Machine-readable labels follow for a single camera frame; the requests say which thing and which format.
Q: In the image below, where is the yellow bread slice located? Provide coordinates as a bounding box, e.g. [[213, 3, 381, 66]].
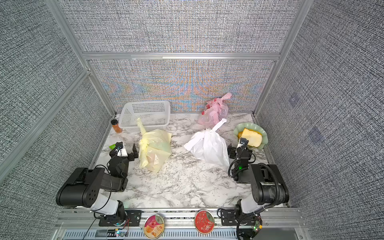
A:
[[238, 129, 263, 148]]

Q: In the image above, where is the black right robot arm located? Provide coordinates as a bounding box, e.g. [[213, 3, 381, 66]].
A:
[[222, 146, 290, 224]]

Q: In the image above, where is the white plastic basket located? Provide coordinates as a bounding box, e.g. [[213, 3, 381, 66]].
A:
[[119, 101, 171, 133]]

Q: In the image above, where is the green glass bowl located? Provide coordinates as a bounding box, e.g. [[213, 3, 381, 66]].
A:
[[234, 123, 268, 150]]

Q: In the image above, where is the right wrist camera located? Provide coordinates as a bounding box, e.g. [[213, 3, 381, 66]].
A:
[[237, 138, 249, 149]]

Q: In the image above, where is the white plastic bag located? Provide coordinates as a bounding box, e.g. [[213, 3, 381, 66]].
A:
[[184, 119, 230, 167]]

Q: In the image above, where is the yellow plastic bag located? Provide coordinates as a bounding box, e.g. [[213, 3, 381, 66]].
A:
[[137, 118, 172, 173]]

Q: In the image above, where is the red round tin lid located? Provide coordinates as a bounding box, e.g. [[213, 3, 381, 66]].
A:
[[194, 210, 215, 234]]

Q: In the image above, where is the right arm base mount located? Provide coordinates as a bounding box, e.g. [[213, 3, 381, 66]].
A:
[[217, 208, 263, 240]]

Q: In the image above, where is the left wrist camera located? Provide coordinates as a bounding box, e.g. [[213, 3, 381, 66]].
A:
[[116, 142, 128, 157]]

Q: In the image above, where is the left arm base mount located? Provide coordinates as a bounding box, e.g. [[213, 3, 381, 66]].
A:
[[98, 210, 143, 228]]

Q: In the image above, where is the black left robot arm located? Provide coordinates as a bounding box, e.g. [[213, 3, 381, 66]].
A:
[[56, 142, 142, 228]]

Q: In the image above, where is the pink plastic bag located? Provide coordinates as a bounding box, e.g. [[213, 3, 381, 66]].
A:
[[198, 93, 232, 128]]

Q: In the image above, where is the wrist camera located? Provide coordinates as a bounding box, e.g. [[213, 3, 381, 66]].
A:
[[116, 142, 128, 157], [237, 138, 249, 149]]

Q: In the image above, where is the pink round tin lid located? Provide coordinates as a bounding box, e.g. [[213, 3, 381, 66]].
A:
[[143, 214, 165, 240]]

